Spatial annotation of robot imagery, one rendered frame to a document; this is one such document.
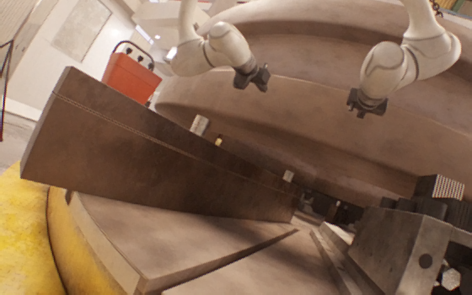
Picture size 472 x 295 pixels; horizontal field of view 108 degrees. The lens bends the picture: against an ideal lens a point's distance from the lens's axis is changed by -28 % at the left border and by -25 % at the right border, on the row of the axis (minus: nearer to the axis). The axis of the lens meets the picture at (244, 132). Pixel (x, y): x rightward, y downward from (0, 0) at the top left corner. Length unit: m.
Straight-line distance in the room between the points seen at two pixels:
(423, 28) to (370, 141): 0.52
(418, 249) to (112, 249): 0.74
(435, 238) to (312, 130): 0.62
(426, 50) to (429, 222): 0.41
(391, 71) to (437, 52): 0.16
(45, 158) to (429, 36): 1.11
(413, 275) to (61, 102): 1.04
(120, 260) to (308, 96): 0.94
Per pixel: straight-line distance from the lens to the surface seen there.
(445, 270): 0.70
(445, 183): 0.90
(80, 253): 0.87
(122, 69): 0.86
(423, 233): 0.64
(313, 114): 1.03
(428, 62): 0.67
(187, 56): 0.81
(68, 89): 0.81
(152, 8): 4.28
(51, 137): 0.82
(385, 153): 1.02
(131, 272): 0.61
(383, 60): 0.57
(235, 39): 0.74
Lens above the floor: 0.62
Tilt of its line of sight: 9 degrees up
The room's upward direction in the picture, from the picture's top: 23 degrees clockwise
